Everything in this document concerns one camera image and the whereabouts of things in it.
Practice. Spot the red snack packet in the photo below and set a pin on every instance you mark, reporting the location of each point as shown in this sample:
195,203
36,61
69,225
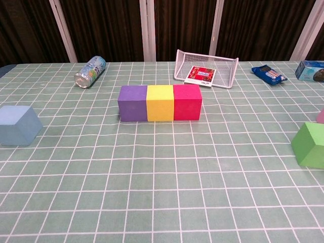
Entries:
200,76

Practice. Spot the light blue drink can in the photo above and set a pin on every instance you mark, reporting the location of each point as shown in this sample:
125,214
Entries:
91,71

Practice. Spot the green checked tablecloth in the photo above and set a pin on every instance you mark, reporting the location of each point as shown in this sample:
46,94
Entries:
162,177

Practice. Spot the white metal frame post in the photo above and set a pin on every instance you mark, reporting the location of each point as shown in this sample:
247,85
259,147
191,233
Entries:
307,30
215,30
148,30
63,31

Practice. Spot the yellow foam cube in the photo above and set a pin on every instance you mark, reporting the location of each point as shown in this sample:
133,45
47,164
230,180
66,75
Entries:
160,106

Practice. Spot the light blue foam cube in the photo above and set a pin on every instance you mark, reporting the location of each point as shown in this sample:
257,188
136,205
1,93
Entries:
15,129

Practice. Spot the dark blue table pad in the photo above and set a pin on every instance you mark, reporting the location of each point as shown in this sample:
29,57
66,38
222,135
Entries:
5,70

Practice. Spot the red foam cube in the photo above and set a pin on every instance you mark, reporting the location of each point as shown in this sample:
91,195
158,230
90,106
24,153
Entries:
187,105

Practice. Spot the purple foam cube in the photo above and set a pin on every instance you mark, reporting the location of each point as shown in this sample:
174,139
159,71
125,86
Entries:
132,106

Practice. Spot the pink foam cube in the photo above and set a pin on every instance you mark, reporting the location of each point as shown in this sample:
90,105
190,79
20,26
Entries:
321,116

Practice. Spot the small blue cookie packet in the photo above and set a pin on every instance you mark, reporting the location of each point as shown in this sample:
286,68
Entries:
269,75

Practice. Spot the green foam cube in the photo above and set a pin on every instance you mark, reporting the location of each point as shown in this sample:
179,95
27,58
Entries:
310,149

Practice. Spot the long blue cookie box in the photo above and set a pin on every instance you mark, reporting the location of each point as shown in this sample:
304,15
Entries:
310,72

